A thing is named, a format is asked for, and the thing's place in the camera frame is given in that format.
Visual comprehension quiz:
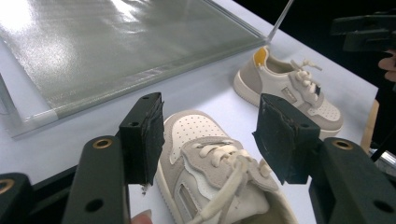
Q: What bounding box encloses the beige white sneaker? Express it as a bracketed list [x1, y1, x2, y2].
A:
[233, 45, 345, 141]
[154, 109, 300, 224]

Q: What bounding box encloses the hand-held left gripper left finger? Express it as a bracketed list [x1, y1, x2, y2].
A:
[61, 91, 166, 224]

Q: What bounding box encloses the wooden board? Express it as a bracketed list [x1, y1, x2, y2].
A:
[360, 98, 381, 147]

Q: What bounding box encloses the clear plastic rod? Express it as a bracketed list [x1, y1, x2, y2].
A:
[266, 0, 295, 44]

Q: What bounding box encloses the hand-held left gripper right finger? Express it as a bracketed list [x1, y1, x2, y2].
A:
[251, 92, 396, 224]

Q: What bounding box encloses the metal stand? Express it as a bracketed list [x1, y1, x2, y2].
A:
[369, 147, 396, 175]

